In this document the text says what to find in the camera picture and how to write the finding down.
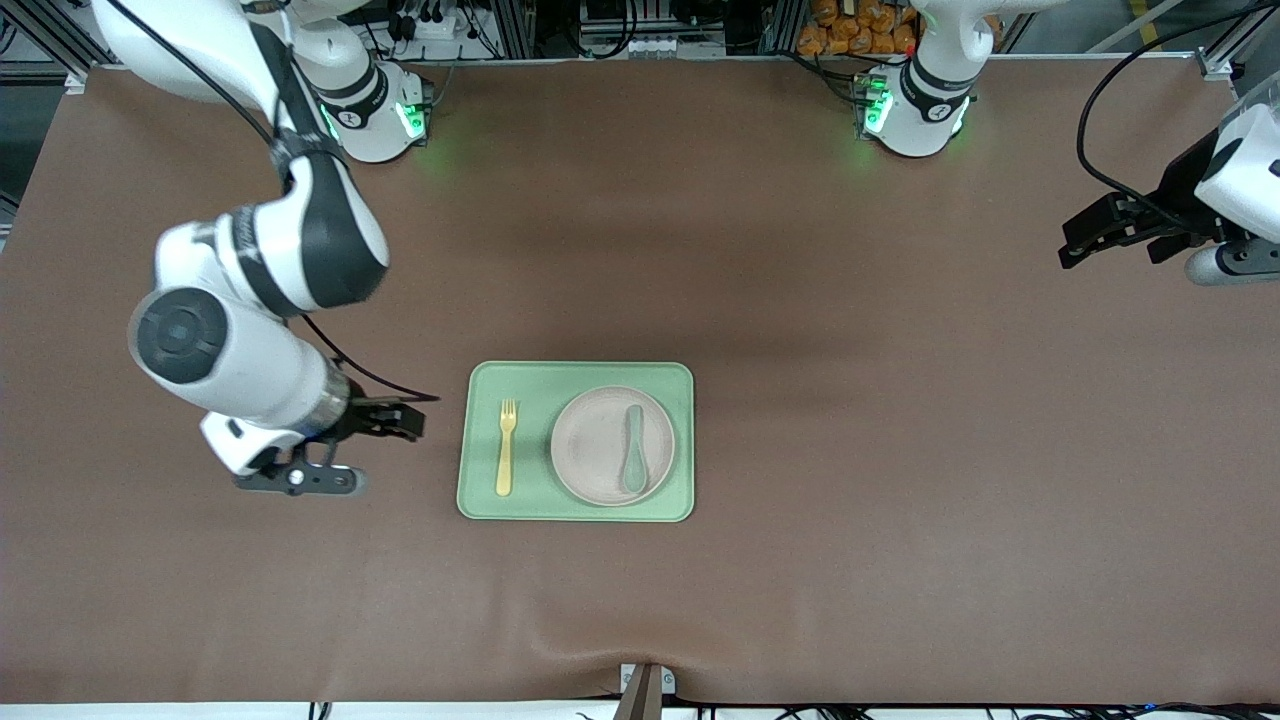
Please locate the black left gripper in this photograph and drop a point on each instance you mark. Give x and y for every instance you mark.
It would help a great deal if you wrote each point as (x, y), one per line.
(1184, 192)

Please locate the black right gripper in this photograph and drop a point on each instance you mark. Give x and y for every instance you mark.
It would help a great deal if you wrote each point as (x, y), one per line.
(366, 415)

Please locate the yellow plastic fork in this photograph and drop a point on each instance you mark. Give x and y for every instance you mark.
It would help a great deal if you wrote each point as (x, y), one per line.
(505, 470)

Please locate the round beige plate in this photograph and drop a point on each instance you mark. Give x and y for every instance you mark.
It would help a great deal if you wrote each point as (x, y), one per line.
(590, 445)

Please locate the teal plastic spoon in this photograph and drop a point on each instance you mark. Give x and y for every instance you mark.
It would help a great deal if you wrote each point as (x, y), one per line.
(634, 470)

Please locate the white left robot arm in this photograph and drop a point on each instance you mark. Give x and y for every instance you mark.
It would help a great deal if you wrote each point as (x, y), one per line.
(920, 110)

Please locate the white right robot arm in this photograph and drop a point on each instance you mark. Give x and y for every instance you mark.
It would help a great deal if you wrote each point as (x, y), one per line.
(250, 370)

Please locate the light green rectangular tray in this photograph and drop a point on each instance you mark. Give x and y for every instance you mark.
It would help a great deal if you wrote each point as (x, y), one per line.
(530, 505)

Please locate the orange snack bags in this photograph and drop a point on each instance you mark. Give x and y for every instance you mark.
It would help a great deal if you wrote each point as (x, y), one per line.
(860, 30)

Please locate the grey metal table clamp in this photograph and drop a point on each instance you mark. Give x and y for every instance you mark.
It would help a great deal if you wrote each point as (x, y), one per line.
(647, 690)

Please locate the brown table mat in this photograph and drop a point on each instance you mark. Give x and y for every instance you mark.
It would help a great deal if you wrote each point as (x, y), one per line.
(800, 500)

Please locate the white power strip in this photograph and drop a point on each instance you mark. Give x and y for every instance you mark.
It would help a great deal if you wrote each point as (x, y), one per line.
(440, 25)

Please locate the silver aluminium frame rail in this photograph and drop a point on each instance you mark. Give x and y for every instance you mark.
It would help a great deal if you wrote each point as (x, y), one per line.
(1225, 55)
(60, 50)

